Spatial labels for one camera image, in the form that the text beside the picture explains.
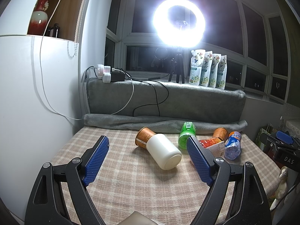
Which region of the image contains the orange gold metal cup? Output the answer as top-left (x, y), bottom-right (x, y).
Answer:
top-left (135, 127), bottom-right (156, 149)

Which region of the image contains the orange labelled snack canister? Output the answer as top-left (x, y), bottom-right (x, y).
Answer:
top-left (199, 138), bottom-right (225, 157)

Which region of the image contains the blue crumpled plastic bottle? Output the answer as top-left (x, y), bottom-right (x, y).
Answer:
top-left (224, 131), bottom-right (242, 160)

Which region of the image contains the white plastic jar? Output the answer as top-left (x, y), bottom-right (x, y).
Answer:
top-left (146, 133), bottom-right (182, 170)

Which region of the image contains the green plastic jar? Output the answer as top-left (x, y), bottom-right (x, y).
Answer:
top-left (178, 122), bottom-right (196, 149)

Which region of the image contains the grey rolled blanket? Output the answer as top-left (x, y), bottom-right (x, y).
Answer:
top-left (83, 114), bottom-right (248, 135)

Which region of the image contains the green packaging box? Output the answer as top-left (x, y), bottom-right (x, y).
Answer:
top-left (254, 124), bottom-right (273, 149)

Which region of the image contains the grey cushion backrest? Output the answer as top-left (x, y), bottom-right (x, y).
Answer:
top-left (86, 78), bottom-right (246, 123)

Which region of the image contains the white lace cloth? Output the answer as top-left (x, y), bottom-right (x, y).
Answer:
top-left (282, 119), bottom-right (300, 138)

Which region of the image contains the black power adapter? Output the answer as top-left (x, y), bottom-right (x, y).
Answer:
top-left (111, 71), bottom-right (126, 82)

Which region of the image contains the white power strip with plugs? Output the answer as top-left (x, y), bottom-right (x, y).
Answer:
top-left (96, 64), bottom-right (111, 83)

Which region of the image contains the white refill pouch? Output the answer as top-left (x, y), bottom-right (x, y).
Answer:
top-left (199, 51), bottom-right (213, 87)
top-left (216, 55), bottom-right (227, 90)
top-left (189, 49), bottom-right (206, 85)
top-left (208, 53), bottom-right (221, 88)

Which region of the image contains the black tripod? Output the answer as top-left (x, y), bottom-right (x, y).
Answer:
top-left (168, 48), bottom-right (185, 84)

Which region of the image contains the dark bottle on shelf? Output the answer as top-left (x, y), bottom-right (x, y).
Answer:
top-left (45, 23), bottom-right (60, 38)

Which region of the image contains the red white ceramic vase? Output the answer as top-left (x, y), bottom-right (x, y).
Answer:
top-left (27, 0), bottom-right (50, 35)

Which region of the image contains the white cable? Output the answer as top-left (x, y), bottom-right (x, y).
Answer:
top-left (39, 0), bottom-right (135, 121)

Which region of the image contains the black cable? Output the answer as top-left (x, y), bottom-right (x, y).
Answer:
top-left (82, 65), bottom-right (174, 118)

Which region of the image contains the bright ring light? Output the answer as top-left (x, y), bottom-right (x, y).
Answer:
top-left (152, 0), bottom-right (206, 48)

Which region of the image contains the wooden wall shelf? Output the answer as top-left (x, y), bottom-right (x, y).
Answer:
top-left (39, 0), bottom-right (83, 41)

